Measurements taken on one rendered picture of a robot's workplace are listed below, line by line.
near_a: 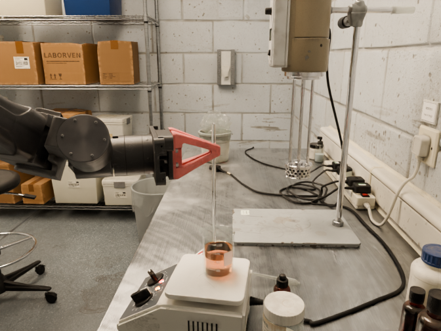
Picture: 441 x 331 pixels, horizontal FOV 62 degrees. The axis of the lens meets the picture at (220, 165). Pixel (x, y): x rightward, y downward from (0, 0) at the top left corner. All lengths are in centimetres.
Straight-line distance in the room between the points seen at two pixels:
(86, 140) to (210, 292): 29
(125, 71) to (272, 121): 116
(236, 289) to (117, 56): 222
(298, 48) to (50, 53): 219
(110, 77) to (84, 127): 222
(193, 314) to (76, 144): 30
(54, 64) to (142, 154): 233
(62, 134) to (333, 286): 56
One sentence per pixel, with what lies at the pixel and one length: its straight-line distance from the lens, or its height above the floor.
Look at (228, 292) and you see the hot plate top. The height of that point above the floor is 84.
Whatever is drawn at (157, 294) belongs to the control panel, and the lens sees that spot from 63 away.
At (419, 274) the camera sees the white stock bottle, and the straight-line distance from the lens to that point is 68.
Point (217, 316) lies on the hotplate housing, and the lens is 58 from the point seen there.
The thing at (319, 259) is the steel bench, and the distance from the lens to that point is 86.
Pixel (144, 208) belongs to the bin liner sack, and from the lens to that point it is 219.
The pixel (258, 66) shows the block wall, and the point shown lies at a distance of 290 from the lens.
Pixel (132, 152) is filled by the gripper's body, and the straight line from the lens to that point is 51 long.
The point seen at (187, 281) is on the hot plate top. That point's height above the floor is 84.
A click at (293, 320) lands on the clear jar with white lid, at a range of 56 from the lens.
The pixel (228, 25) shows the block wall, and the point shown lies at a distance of 290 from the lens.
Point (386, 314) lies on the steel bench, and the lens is 74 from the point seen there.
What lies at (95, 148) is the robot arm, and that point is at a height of 107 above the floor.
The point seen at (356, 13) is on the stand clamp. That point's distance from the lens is 90.
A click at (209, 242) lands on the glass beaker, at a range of 57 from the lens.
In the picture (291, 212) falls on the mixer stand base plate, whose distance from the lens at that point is 105.
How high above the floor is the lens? 117
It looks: 16 degrees down
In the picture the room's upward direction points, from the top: straight up
